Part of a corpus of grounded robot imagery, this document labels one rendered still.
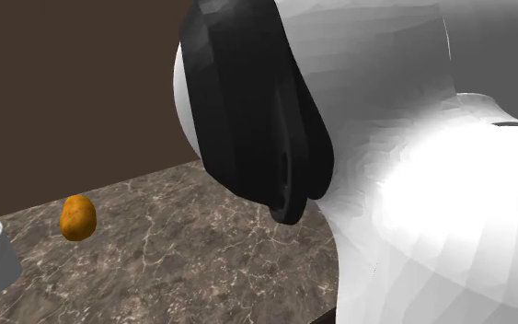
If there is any brown potato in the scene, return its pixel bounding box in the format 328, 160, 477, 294
59, 194, 98, 242

